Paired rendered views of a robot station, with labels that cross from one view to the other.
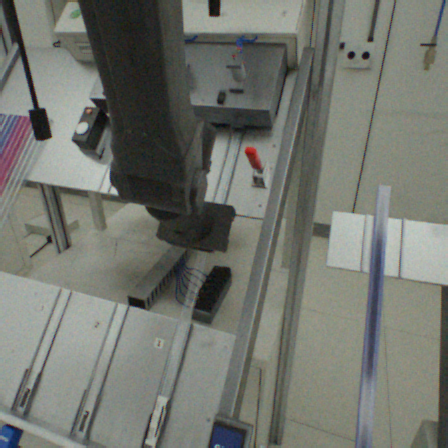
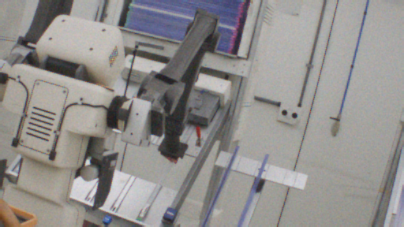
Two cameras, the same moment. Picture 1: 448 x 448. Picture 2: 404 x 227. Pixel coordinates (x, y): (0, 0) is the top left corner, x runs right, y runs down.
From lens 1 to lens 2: 1.80 m
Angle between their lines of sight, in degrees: 23
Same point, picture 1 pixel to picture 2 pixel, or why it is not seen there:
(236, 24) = (202, 84)
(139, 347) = (139, 190)
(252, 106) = (201, 115)
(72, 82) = (118, 87)
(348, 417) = not seen: outside the picture
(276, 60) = (215, 101)
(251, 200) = (193, 150)
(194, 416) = (158, 212)
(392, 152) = (308, 195)
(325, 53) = (236, 103)
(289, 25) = (222, 90)
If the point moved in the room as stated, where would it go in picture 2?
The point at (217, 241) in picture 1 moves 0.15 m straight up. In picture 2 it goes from (180, 154) to (189, 115)
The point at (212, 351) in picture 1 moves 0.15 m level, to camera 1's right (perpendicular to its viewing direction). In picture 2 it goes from (168, 195) to (207, 204)
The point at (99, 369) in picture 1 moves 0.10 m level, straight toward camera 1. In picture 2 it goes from (121, 195) to (131, 204)
